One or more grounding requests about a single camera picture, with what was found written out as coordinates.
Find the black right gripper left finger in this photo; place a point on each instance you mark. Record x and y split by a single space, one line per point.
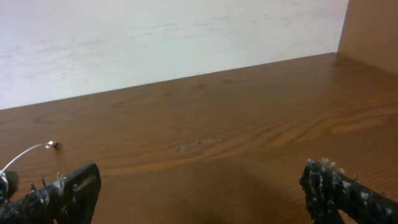
69 199

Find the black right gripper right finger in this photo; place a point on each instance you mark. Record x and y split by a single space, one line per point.
328 192

